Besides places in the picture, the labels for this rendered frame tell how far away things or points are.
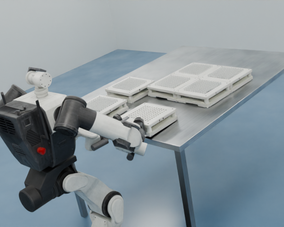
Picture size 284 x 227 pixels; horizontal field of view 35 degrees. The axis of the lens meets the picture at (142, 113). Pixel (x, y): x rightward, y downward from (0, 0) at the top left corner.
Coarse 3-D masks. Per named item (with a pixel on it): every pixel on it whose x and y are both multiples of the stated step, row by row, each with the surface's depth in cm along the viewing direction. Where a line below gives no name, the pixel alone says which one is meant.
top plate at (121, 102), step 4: (100, 96) 296; (104, 96) 295; (108, 96) 294; (92, 100) 292; (120, 100) 283; (124, 100) 283; (112, 104) 279; (116, 104) 278; (120, 104) 280; (104, 108) 276; (108, 108) 275; (112, 108) 275; (116, 108) 278; (100, 112) 272; (104, 112) 271; (108, 112) 273
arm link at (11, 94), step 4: (12, 88) 215; (8, 92) 215; (12, 92) 214; (16, 92) 214; (8, 96) 214; (12, 96) 214; (16, 96) 214; (0, 100) 215; (8, 100) 213; (12, 100) 213; (0, 104) 213
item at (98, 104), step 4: (96, 100) 288; (100, 100) 289; (104, 100) 286; (108, 100) 285; (112, 100) 284; (88, 104) 284; (92, 104) 283; (96, 104) 281; (100, 104) 281; (104, 104) 279; (96, 108) 276; (100, 108) 276
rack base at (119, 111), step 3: (117, 108) 285; (120, 108) 284; (123, 108) 283; (126, 108) 285; (114, 111) 281; (117, 111) 280; (120, 111) 281; (123, 111) 283; (108, 114) 278; (111, 114) 277; (114, 114) 277; (111, 117) 276
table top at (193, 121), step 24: (192, 48) 386; (216, 48) 374; (144, 72) 349; (168, 72) 340; (264, 72) 306; (96, 96) 318; (144, 96) 303; (240, 96) 276; (192, 120) 256; (216, 120) 253; (168, 144) 236
